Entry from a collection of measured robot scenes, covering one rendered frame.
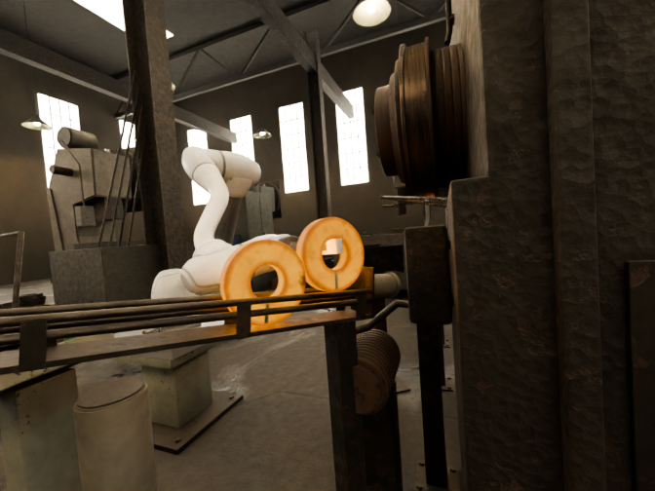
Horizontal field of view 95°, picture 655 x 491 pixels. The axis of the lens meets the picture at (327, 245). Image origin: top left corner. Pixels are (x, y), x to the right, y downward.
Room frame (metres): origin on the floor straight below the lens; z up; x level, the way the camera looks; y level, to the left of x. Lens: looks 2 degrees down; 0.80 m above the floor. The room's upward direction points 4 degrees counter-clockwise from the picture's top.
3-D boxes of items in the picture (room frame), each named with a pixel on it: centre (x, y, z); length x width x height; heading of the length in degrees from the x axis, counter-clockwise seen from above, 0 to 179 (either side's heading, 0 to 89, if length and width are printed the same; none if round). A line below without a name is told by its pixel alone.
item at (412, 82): (0.97, -0.32, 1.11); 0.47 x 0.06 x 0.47; 159
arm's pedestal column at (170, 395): (1.37, 0.74, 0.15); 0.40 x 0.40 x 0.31; 68
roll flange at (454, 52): (0.94, -0.40, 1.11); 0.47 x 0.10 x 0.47; 159
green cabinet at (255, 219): (4.66, 1.18, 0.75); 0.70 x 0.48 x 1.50; 159
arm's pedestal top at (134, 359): (1.37, 0.74, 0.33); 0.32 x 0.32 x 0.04; 68
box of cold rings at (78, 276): (3.61, 2.34, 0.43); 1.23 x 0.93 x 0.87; 157
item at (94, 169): (5.14, 3.78, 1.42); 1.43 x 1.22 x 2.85; 74
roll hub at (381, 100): (1.01, -0.23, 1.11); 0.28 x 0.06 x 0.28; 159
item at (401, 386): (1.54, -0.23, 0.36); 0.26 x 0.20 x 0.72; 14
